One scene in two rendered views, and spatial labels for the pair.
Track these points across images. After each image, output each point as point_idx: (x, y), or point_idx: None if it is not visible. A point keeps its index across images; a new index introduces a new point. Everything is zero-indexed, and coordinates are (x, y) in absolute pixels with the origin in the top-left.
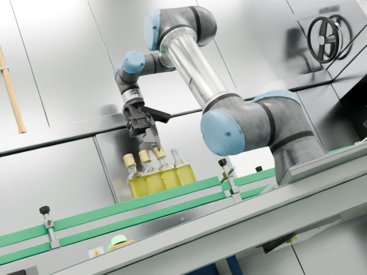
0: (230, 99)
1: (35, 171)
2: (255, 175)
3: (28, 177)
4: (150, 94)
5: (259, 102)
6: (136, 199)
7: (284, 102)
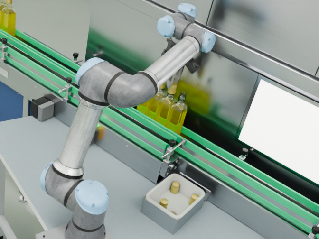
0: (55, 174)
1: (125, 22)
2: (214, 160)
3: (120, 23)
4: (231, 23)
5: (72, 190)
6: (114, 113)
7: (77, 206)
